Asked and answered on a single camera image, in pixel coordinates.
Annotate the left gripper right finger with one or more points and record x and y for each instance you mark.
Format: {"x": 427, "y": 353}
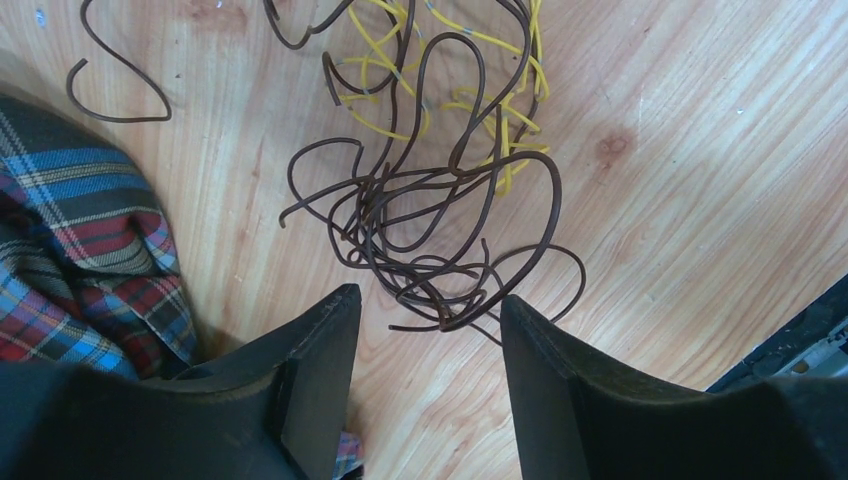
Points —
{"x": 579, "y": 413}

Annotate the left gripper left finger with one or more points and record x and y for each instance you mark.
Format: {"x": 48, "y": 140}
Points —
{"x": 274, "y": 408}

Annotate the plaid flannel shirt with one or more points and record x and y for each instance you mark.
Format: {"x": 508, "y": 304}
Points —
{"x": 89, "y": 266}

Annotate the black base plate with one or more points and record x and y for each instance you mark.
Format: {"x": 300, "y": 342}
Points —
{"x": 813, "y": 343}

